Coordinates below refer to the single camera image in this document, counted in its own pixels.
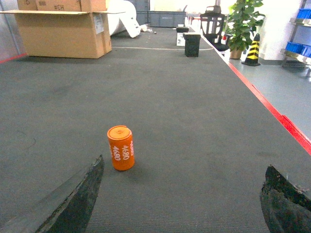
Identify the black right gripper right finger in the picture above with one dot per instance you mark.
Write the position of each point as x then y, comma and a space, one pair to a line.
285, 207

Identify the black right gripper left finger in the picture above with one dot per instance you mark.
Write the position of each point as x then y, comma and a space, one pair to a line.
67, 209

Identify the orange cylindrical cap 4680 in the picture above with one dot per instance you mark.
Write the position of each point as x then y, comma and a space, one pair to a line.
121, 145

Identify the metal shelf with blue bins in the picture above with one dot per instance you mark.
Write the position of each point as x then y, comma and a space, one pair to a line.
297, 52

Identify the yellow black traffic cone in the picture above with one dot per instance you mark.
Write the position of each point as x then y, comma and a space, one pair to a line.
252, 58

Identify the large cardboard box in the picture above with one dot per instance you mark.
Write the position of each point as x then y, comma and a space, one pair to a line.
64, 34

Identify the black square bin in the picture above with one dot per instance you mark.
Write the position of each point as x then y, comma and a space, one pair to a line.
192, 43

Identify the green potted plant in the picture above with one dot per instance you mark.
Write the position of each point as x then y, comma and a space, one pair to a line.
242, 23

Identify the black office chair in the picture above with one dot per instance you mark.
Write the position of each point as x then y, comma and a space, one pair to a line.
212, 24

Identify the white foam roll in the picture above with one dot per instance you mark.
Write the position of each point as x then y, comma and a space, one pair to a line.
123, 17

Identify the white black small box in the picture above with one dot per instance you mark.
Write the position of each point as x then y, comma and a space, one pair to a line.
180, 41

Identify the grey plastic crate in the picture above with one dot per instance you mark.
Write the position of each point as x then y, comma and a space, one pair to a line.
169, 19

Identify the upper cardboard box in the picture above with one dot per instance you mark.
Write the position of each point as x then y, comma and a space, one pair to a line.
64, 5

